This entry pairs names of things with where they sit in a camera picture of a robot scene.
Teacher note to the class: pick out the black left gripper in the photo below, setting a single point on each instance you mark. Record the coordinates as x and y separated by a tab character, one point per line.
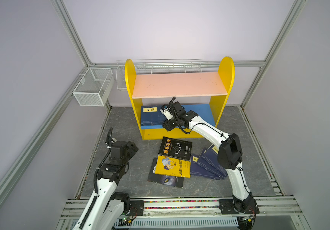
131	148

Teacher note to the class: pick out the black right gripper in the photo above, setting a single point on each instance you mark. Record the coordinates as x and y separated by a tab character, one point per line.
166	123

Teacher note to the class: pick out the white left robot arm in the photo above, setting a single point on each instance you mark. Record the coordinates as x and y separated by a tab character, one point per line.
105	204

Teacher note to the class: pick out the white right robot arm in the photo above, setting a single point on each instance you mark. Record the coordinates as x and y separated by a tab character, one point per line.
229	154

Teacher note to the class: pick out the black book orange title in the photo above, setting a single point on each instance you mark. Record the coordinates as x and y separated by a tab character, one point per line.
175	148

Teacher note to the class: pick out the yellow cartoon cover book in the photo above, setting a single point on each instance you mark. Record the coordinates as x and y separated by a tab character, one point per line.
172	167

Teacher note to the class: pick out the yellow wooden bookshelf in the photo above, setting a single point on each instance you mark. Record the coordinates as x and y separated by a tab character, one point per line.
217	85

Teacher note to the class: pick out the black wolf cover book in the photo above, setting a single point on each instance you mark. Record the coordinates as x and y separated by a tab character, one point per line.
164	179

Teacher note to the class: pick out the white mesh basket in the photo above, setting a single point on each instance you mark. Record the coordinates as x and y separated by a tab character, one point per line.
94	87

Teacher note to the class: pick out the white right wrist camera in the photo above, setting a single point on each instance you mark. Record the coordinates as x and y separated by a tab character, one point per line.
166	111

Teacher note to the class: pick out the white wire rack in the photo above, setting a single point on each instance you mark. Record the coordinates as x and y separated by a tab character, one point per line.
156	66

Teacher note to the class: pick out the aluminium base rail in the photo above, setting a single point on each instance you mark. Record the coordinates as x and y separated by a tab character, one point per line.
199	212

